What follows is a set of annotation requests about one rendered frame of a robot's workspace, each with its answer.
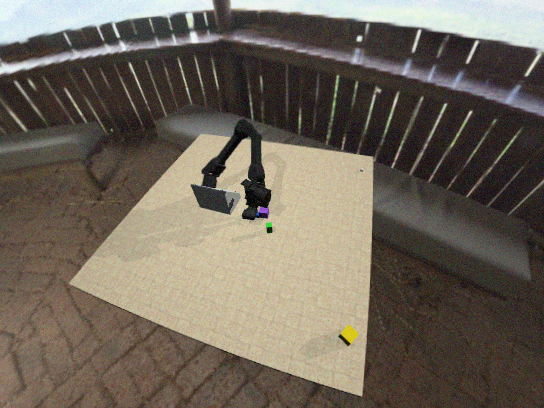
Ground purple block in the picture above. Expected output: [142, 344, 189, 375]
[259, 207, 269, 219]

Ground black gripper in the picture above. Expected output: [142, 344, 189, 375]
[242, 195, 258, 220]

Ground yellow block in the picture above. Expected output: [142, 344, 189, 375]
[338, 324, 359, 346]

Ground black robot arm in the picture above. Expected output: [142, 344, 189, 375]
[201, 119, 271, 208]

